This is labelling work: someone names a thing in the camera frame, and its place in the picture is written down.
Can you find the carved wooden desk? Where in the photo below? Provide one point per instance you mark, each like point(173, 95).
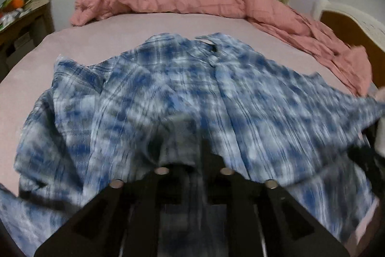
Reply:
point(27, 19)

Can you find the orange plush toy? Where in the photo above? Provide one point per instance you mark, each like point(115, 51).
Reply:
point(17, 2)

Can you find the white and brown headboard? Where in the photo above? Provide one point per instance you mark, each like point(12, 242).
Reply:
point(346, 22)

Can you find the blue plaid shirt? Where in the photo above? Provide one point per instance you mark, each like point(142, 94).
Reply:
point(150, 94)

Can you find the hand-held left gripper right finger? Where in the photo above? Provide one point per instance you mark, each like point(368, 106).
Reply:
point(216, 178)

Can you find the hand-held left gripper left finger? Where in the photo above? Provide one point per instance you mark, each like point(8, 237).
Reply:
point(171, 181)

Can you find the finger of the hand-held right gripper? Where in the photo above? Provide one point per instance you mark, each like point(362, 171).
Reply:
point(367, 166)

